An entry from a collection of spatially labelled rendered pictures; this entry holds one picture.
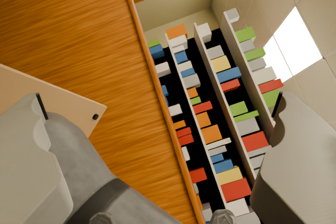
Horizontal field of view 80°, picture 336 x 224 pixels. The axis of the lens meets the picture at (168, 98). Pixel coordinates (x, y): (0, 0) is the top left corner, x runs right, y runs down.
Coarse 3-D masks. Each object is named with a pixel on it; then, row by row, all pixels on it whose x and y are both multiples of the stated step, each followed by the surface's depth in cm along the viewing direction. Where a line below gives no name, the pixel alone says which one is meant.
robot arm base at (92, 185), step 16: (48, 112) 19; (48, 128) 16; (64, 128) 18; (64, 144) 16; (80, 144) 18; (64, 160) 15; (80, 160) 16; (96, 160) 18; (64, 176) 14; (80, 176) 15; (96, 176) 16; (112, 176) 18; (80, 192) 14; (96, 192) 15; (112, 192) 15; (80, 208) 13; (96, 208) 14
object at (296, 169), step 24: (288, 96) 10; (288, 120) 9; (312, 120) 9; (288, 144) 7; (312, 144) 7; (264, 168) 6; (288, 168) 6; (312, 168) 6; (264, 192) 6; (288, 192) 6; (312, 192) 6; (264, 216) 6; (288, 216) 5; (312, 216) 5
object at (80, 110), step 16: (0, 64) 13; (0, 80) 13; (16, 80) 14; (32, 80) 16; (0, 96) 14; (16, 96) 15; (48, 96) 18; (64, 96) 20; (80, 96) 22; (0, 112) 15; (64, 112) 21; (80, 112) 23; (96, 112) 26; (80, 128) 25
